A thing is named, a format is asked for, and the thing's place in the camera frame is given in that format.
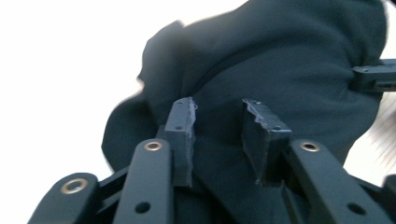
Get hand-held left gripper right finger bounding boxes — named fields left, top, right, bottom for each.
left=240, top=98, right=293, bottom=187

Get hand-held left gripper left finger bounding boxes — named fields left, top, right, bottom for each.
left=163, top=96, right=198, bottom=188

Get black pants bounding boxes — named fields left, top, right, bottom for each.
left=101, top=0, right=389, bottom=224

